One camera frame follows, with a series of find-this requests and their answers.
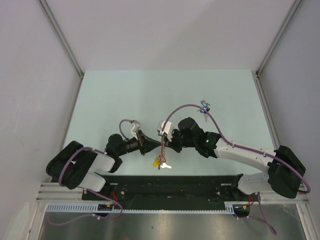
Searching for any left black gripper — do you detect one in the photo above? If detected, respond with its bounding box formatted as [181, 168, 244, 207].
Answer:
[116, 129, 161, 156]

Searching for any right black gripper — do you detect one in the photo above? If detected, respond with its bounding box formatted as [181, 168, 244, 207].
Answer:
[163, 129, 197, 154]

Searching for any red handled key organizer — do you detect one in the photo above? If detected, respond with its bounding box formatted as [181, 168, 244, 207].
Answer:
[159, 136, 167, 164]

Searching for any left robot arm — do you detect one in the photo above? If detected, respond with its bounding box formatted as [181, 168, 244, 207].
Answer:
[45, 130, 161, 200]

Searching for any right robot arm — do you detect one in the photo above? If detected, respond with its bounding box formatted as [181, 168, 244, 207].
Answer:
[158, 117, 306, 201]

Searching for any blue tagged key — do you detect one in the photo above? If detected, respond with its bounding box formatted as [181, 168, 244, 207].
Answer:
[197, 100, 210, 122]

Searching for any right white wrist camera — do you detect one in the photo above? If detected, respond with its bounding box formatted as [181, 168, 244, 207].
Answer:
[157, 121, 174, 142]

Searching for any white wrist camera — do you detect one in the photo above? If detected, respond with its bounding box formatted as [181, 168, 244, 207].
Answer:
[157, 121, 174, 142]
[130, 120, 141, 139]

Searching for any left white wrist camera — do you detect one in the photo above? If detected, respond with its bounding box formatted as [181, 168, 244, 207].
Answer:
[130, 120, 141, 139]

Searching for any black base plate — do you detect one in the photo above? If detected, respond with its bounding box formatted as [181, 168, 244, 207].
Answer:
[82, 174, 261, 211]

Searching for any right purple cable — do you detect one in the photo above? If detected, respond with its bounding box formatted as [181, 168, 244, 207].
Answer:
[162, 103, 311, 195]

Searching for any purple cable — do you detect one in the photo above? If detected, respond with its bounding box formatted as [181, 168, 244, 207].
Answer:
[57, 118, 137, 187]
[162, 103, 311, 195]

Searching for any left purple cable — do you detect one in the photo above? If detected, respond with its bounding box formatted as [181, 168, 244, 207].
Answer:
[57, 118, 137, 187]

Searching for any white slotted cable duct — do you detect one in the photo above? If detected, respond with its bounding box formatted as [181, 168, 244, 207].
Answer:
[45, 202, 251, 215]

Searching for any left aluminium frame post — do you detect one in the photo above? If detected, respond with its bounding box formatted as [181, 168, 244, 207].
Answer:
[37, 0, 85, 78]

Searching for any aluminium frame post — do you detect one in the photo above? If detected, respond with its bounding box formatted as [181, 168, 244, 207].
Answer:
[37, 0, 85, 78]
[255, 0, 304, 78]

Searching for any right aluminium frame post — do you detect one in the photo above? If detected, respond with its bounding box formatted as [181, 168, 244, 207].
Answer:
[255, 0, 304, 78]

